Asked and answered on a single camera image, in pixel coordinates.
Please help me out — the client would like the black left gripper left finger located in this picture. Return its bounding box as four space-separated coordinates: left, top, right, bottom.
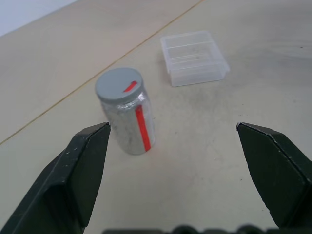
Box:
0 121 112 234

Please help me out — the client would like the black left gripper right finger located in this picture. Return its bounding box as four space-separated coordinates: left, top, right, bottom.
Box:
235 121 312 230

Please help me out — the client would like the grey-lidded jar with red stripe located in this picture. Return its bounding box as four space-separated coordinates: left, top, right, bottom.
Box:
99 84 156 156

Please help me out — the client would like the grey plastic jar lid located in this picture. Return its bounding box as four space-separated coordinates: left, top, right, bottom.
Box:
95 67 144 104

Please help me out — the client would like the clear plastic container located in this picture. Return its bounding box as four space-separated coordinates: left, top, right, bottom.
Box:
160 30 231 88

